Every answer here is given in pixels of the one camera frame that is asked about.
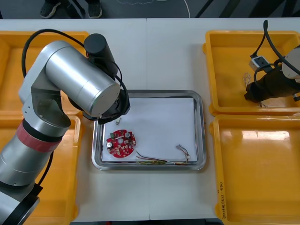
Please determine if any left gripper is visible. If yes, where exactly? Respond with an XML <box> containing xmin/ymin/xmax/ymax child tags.
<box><xmin>82</xmin><ymin>90</ymin><xmax>131</xmax><ymax>125</ymax></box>

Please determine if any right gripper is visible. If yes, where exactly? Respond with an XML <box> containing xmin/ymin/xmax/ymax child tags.
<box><xmin>243</xmin><ymin>69</ymin><xmax>277</xmax><ymax>103</ymax></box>

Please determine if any red black green-yellow wire harness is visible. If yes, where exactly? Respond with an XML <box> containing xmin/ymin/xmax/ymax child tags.
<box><xmin>135</xmin><ymin>143</ymin><xmax>192</xmax><ymax>166</ymax></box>

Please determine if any yellow-orange plastic bin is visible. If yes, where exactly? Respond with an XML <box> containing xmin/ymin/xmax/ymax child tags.
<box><xmin>202</xmin><ymin>30</ymin><xmax>300</xmax><ymax>117</ymax></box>
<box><xmin>0</xmin><ymin>112</ymin><xmax>83</xmax><ymax>223</ymax></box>
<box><xmin>209</xmin><ymin>114</ymin><xmax>300</xmax><ymax>224</ymax></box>
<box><xmin>0</xmin><ymin>30</ymin><xmax>90</xmax><ymax>116</ymax></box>

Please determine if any white sheet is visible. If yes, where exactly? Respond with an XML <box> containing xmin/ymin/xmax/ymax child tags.
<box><xmin>102</xmin><ymin>97</ymin><xmax>198</xmax><ymax>164</ymax></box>

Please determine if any round red circuit board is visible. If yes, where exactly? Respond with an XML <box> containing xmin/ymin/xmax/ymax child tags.
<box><xmin>105</xmin><ymin>129</ymin><xmax>137</xmax><ymax>160</ymax></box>

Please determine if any steel tray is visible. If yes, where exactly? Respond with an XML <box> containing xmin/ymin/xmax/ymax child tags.
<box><xmin>91</xmin><ymin>90</ymin><xmax>207</xmax><ymax>172</ymax></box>

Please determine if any person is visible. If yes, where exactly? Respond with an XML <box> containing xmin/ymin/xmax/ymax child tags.
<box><xmin>39</xmin><ymin>0</ymin><xmax>103</xmax><ymax>19</ymax></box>

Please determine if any grey-white wire harness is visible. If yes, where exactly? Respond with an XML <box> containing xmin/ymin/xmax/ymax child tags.
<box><xmin>242</xmin><ymin>72</ymin><xmax>252</xmax><ymax>87</ymax></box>

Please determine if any white floor cable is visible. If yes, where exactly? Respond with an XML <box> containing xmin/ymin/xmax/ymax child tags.
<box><xmin>183</xmin><ymin>0</ymin><xmax>191</xmax><ymax>18</ymax></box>

